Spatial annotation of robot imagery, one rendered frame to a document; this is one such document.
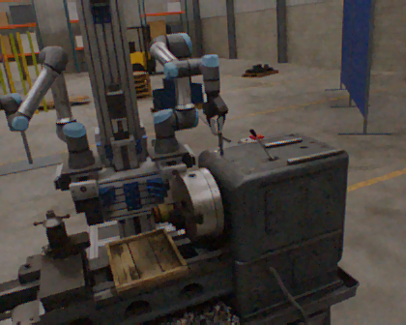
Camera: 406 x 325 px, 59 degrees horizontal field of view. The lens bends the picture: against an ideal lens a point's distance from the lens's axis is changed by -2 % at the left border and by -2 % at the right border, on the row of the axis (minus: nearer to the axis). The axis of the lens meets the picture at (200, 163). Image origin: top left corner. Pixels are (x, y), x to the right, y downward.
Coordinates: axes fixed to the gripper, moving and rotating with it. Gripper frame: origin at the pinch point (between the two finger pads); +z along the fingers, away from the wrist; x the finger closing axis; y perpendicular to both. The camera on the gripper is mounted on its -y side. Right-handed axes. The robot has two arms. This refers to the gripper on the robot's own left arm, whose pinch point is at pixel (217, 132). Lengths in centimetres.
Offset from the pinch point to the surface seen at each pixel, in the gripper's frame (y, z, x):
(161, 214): -16.1, 25.6, 34.6
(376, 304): -11, 135, -102
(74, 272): -22, 38, 74
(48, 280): -22, 38, 83
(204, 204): -26.5, 20.4, 18.7
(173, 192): -9.4, 19.8, 26.7
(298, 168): -33.3, 11.3, -21.7
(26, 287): -7, 49, 95
